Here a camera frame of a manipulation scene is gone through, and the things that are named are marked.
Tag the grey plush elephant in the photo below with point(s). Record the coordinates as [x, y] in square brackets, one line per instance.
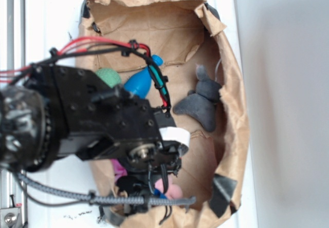
[200, 103]

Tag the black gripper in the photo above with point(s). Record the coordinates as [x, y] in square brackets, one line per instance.
[146, 162]

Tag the white plastic board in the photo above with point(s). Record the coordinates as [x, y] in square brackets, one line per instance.
[53, 23]

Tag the aluminium frame rail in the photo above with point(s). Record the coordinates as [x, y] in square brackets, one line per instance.
[13, 200]

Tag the blue plastic bottle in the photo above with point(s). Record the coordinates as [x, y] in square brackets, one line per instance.
[139, 84]

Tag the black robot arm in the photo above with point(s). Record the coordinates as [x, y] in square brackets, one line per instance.
[61, 111]

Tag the green textured ball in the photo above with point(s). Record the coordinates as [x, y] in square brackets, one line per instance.
[109, 77]

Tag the pink plush bunny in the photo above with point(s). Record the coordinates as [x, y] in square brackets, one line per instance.
[174, 191]

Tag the brown paper bag tray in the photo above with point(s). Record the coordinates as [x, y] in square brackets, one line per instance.
[185, 34]

